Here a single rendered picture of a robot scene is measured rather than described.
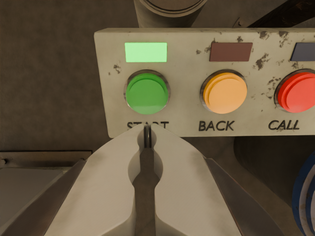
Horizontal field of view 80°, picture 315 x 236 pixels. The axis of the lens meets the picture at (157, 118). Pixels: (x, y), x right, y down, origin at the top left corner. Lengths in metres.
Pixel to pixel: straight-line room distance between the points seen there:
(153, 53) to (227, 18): 0.72
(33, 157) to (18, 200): 0.32
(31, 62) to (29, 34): 0.10
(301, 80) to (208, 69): 0.09
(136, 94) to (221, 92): 0.08
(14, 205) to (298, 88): 0.63
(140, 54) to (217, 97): 0.08
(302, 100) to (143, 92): 0.15
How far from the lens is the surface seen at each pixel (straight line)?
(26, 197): 0.67
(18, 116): 0.97
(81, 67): 0.84
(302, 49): 0.22
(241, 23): 0.88
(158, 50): 0.18
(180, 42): 0.18
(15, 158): 1.00
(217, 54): 0.19
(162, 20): 0.31
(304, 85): 0.22
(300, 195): 0.54
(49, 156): 0.92
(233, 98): 0.19
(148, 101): 0.18
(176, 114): 0.20
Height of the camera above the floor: 0.79
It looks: 81 degrees down
